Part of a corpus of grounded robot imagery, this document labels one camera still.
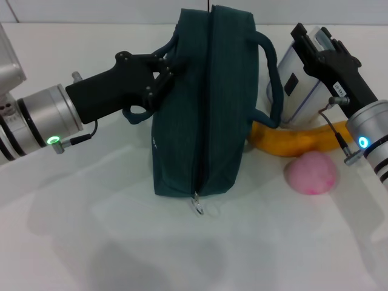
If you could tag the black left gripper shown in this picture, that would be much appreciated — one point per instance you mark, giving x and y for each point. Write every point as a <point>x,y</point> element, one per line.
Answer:
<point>112,91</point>

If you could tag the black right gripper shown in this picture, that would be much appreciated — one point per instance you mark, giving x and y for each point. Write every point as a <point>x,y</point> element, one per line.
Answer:
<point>342,75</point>

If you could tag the white silver robot right arm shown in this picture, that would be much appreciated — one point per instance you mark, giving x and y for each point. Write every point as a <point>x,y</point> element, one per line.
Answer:
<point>373,127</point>

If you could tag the yellow banana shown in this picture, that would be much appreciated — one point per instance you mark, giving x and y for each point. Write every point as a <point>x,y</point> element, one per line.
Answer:
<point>282,142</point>

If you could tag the dark blue fabric lunch bag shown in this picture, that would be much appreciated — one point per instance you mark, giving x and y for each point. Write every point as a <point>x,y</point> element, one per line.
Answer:
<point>212,106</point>

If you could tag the clear blue-rimmed food container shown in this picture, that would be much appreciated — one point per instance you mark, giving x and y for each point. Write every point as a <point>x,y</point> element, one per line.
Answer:
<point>303,100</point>

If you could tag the white tablecloth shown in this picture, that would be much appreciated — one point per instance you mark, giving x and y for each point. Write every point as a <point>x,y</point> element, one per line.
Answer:
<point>121,227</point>

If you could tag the pink peach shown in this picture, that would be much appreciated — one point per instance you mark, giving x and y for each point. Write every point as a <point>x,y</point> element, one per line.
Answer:
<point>310,174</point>

